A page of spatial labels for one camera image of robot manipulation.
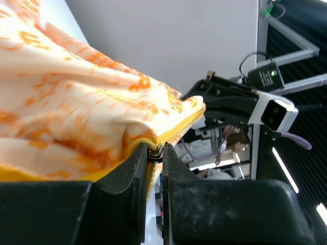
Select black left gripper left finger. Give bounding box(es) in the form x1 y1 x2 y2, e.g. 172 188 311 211
1 144 148 244

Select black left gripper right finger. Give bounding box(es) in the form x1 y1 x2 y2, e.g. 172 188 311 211
162 144 315 244

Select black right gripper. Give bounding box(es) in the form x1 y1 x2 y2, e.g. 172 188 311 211
181 71 259 130

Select orange patterned yellow-lined jacket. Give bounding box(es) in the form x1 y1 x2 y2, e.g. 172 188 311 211
1 1 206 182

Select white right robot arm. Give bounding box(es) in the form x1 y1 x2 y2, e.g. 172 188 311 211
181 60 287 131

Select person with brown hair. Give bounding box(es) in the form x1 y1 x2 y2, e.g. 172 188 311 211
174 125 250 165

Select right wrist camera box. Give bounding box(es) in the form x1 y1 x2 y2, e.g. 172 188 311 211
248 90 299 134

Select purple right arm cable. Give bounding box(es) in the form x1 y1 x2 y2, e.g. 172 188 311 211
180 124 313 161

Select aluminium overhead frame bars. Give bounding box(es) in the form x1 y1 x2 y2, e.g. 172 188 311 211
258 1 326 95

